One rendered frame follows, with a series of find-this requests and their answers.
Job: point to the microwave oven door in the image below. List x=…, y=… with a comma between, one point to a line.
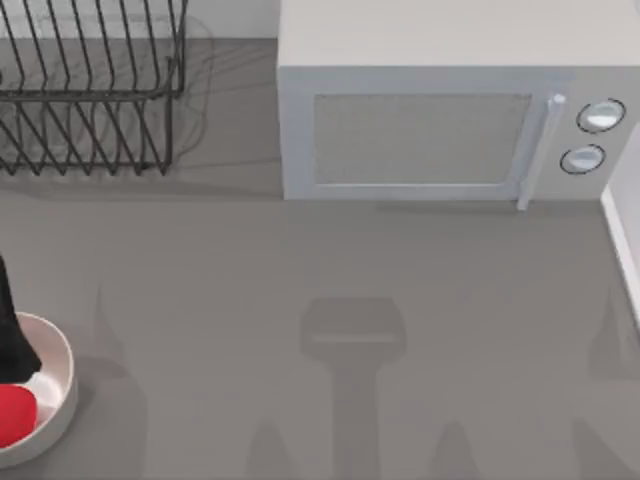
x=422, y=140

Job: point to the pale microwave oven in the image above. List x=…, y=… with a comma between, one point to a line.
x=450, y=45

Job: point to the small microwave knob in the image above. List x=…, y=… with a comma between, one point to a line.
x=582, y=159

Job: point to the pale pink bowl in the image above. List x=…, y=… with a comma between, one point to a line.
x=57, y=370

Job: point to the large microwave knob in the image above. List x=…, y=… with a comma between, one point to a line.
x=601, y=115

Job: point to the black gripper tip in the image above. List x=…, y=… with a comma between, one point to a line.
x=12, y=335

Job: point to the red apple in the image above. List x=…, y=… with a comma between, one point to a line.
x=15, y=412

